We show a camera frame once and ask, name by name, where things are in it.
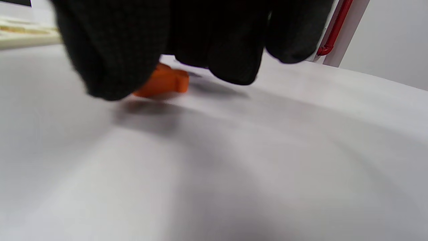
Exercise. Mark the orange math block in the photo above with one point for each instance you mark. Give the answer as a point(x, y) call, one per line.
point(167, 83)

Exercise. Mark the person's right hand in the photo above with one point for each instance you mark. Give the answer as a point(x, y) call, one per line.
point(133, 40)

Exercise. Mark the wooden math block puzzle board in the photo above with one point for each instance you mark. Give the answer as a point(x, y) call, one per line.
point(26, 38)

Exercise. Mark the red pipe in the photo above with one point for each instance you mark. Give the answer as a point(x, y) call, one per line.
point(334, 30)

